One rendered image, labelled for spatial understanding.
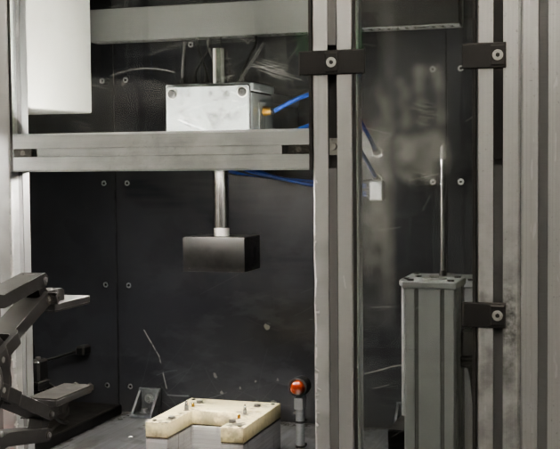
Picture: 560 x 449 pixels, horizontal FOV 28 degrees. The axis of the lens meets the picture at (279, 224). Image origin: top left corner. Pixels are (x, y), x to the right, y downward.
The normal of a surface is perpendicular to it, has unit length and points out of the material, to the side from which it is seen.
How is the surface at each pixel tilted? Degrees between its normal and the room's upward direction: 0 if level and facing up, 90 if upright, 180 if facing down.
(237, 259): 90
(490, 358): 90
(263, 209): 90
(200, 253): 90
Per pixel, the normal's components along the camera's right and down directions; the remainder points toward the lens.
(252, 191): -0.30, 0.05
